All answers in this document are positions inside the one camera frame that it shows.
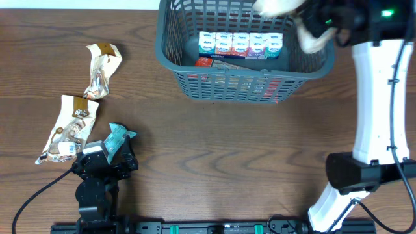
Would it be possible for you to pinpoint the orange spaghetti packet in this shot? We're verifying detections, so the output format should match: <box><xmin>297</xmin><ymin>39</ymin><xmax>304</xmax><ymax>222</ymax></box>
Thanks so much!
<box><xmin>188</xmin><ymin>57</ymin><xmax>283</xmax><ymax>100</ymax></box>

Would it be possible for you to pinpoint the beige paper pouch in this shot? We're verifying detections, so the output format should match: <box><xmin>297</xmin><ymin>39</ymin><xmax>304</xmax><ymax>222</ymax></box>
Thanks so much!
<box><xmin>253</xmin><ymin>0</ymin><xmax>337</xmax><ymax>54</ymax></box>

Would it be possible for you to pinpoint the grey plastic basket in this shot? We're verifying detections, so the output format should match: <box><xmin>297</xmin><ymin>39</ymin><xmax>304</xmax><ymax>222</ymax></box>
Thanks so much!
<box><xmin>155</xmin><ymin>0</ymin><xmax>335</xmax><ymax>103</ymax></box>

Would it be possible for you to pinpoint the beige brown snack bag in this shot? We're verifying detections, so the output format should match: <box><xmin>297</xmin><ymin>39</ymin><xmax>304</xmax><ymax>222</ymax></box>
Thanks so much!
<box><xmin>35</xmin><ymin>95</ymin><xmax>99</xmax><ymax>165</ymax></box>

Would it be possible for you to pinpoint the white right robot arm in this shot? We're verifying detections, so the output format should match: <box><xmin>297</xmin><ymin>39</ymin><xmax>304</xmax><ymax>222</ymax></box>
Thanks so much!
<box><xmin>297</xmin><ymin>1</ymin><xmax>415</xmax><ymax>233</ymax></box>

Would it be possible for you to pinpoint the teal snack packet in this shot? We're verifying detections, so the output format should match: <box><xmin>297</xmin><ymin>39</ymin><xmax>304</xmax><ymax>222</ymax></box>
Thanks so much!
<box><xmin>104</xmin><ymin>123</ymin><xmax>137</xmax><ymax>164</ymax></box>

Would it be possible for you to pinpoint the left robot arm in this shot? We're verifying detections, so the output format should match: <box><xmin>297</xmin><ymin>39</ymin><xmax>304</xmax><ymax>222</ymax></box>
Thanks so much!
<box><xmin>73</xmin><ymin>136</ymin><xmax>138</xmax><ymax>234</ymax></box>

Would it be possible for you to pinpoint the crumpled beige snack bag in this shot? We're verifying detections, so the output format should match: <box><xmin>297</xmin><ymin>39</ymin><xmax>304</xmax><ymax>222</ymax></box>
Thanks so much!
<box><xmin>83</xmin><ymin>42</ymin><xmax>122</xmax><ymax>100</ymax></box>

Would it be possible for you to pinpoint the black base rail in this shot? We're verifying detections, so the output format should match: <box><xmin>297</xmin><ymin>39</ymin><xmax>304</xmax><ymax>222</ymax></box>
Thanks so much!
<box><xmin>50</xmin><ymin>220</ymin><xmax>377</xmax><ymax>234</ymax></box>

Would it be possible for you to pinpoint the multicolour tissue pack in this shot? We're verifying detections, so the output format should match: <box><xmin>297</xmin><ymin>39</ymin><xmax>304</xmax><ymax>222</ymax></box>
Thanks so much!
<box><xmin>198</xmin><ymin>31</ymin><xmax>283</xmax><ymax>59</ymax></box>

